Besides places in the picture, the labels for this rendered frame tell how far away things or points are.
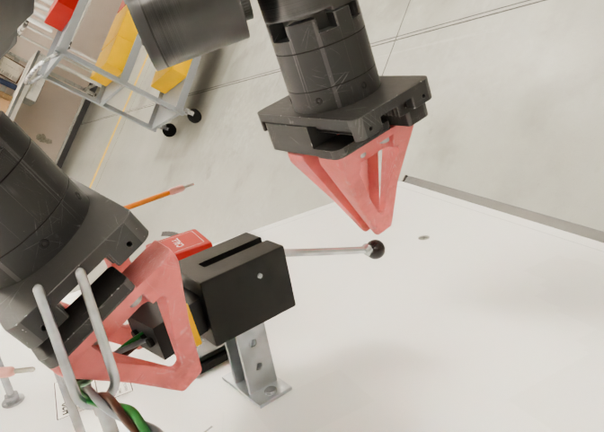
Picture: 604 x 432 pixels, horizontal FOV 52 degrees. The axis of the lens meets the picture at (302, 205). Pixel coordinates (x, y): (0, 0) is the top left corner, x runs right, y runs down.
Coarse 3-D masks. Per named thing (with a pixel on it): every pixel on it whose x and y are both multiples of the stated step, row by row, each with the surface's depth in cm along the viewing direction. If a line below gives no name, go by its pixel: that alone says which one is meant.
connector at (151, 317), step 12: (192, 300) 34; (144, 312) 34; (156, 312) 34; (192, 312) 34; (132, 324) 34; (144, 324) 33; (156, 324) 32; (204, 324) 34; (132, 336) 34; (144, 336) 33; (156, 336) 32; (168, 336) 33; (156, 348) 33; (168, 348) 33
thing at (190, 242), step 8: (184, 232) 58; (192, 232) 58; (160, 240) 57; (168, 240) 57; (176, 240) 57; (184, 240) 56; (192, 240) 56; (200, 240) 55; (208, 240) 55; (176, 248) 55; (184, 248) 54; (192, 248) 54; (200, 248) 54; (208, 248) 55; (176, 256) 53; (184, 256) 54
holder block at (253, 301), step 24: (240, 240) 38; (192, 264) 36; (216, 264) 35; (240, 264) 34; (264, 264) 35; (192, 288) 34; (216, 288) 34; (240, 288) 35; (264, 288) 36; (288, 288) 37; (216, 312) 34; (240, 312) 35; (264, 312) 36; (216, 336) 34
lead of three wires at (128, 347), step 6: (138, 336) 33; (126, 342) 33; (132, 342) 33; (138, 342) 33; (144, 342) 33; (120, 348) 32; (126, 348) 32; (132, 348) 33; (126, 354) 32; (78, 384) 27; (84, 384) 29; (84, 390) 25; (90, 390) 24; (84, 396) 25; (90, 396) 24; (90, 402) 24
